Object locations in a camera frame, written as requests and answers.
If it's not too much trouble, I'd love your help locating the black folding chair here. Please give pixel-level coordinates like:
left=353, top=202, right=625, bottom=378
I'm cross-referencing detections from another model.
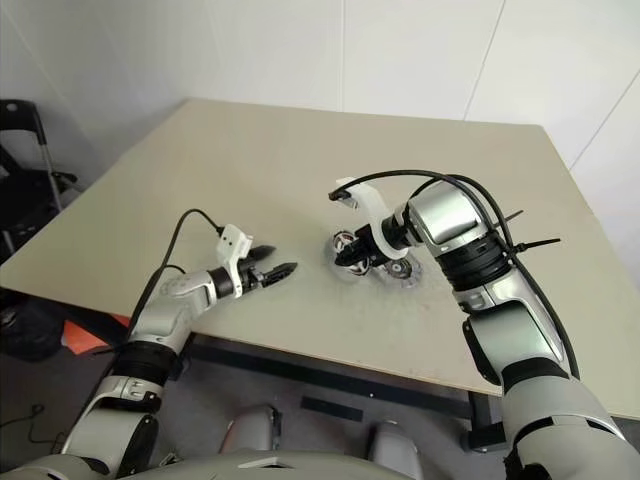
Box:
left=0, top=98, right=80, bottom=264

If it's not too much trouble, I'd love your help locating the orange flat object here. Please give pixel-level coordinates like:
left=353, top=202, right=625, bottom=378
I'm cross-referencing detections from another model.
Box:
left=60, top=318, right=121, bottom=357

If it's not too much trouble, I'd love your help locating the black table frame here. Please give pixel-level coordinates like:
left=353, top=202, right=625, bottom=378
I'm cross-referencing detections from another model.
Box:
left=164, top=332, right=506, bottom=454

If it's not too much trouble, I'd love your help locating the black bag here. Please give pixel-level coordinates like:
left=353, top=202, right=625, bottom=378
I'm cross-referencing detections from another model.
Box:
left=0, top=292, right=65, bottom=363

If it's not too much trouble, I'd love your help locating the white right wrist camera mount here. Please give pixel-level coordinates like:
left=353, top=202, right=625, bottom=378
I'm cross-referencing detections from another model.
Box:
left=328, top=176, right=417, bottom=262

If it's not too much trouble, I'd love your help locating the silver robot torso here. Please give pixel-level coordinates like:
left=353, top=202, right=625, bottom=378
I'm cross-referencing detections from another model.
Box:
left=0, top=446, right=432, bottom=480

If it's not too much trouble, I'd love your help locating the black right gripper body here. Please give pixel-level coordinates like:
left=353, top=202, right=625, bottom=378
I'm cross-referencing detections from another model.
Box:
left=352, top=223, right=391, bottom=267

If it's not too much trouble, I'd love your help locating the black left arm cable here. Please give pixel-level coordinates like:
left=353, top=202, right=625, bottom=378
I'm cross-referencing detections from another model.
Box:
left=126, top=208, right=225, bottom=349

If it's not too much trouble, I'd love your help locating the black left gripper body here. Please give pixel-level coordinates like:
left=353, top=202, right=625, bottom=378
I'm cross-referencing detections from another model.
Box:
left=238, top=257, right=270, bottom=297

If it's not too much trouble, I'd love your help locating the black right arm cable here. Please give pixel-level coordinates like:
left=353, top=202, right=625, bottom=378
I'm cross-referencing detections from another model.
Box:
left=327, top=170, right=582, bottom=382

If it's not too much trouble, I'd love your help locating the grey rounded shape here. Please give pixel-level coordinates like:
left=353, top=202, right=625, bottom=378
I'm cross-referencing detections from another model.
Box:
left=368, top=419, right=422, bottom=480
left=222, top=402, right=280, bottom=455

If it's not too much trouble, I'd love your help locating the silver motor lid circuit board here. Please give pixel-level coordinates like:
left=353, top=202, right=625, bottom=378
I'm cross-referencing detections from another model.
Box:
left=375, top=253, right=427, bottom=291

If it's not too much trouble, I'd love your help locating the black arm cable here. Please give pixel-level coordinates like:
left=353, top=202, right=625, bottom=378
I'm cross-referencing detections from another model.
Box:
left=327, top=170, right=582, bottom=382
left=126, top=208, right=225, bottom=349

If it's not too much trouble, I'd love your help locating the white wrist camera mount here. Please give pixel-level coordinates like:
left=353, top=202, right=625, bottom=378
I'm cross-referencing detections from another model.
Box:
left=328, top=176, right=417, bottom=262
left=215, top=224, right=255, bottom=300

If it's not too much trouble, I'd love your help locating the black zip tie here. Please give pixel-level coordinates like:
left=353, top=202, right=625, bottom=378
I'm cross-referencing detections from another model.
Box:
left=498, top=209, right=562, bottom=262

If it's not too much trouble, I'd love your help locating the thin black floor cable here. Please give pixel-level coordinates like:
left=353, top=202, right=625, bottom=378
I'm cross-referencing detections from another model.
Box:
left=0, top=403, right=69, bottom=447

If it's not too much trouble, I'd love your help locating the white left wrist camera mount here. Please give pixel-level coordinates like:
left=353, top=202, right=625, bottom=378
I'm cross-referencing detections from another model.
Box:
left=215, top=224, right=255, bottom=300

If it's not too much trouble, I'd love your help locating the silver spoked rotor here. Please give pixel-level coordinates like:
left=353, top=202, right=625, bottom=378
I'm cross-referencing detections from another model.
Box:
left=331, top=230, right=375, bottom=279

